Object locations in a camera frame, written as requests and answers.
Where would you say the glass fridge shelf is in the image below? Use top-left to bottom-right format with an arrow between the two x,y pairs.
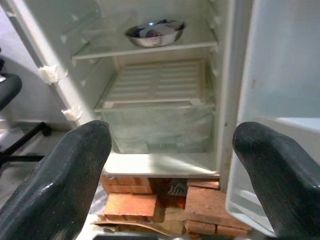
71,19 -> 218,61

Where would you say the white tape lump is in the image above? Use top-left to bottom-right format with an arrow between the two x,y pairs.
61,105 -> 83,123
39,64 -> 62,85

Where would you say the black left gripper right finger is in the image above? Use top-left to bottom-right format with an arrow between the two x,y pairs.
232,121 -> 320,240

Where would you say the steel bowl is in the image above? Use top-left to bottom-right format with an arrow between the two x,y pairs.
124,19 -> 188,48

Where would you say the white slatted crisper cover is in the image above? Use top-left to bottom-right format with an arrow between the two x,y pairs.
93,58 -> 216,113

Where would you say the white fridge cabinet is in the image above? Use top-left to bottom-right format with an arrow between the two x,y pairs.
4,0 -> 252,191

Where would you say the red brick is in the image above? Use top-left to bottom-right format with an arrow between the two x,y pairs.
101,176 -> 155,195
187,179 -> 221,191
184,219 -> 217,236
103,193 -> 158,222
216,224 -> 249,238
186,186 -> 252,231

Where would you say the black printed packet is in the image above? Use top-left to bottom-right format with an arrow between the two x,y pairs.
159,178 -> 188,201

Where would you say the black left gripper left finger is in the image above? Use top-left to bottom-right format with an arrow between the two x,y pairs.
0,119 -> 113,240

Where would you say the clear crisper drawer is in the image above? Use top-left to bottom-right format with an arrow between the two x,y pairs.
99,104 -> 216,155

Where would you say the white fridge door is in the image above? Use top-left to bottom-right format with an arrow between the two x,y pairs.
224,0 -> 320,238

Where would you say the black office chair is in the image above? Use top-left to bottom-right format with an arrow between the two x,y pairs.
0,47 -> 52,171

